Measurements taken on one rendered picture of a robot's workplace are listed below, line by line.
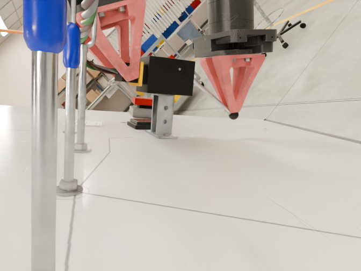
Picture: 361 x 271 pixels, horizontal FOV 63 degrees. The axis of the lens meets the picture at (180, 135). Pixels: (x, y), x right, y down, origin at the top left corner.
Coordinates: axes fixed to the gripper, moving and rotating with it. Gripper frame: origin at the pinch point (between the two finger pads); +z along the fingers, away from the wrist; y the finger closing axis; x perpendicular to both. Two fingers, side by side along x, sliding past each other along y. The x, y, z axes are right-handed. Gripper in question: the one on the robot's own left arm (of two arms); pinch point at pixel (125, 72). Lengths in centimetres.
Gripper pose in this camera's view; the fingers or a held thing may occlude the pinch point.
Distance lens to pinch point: 34.2
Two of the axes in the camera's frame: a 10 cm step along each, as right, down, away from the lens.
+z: 3.0, 9.0, 3.1
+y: 4.5, 1.5, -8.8
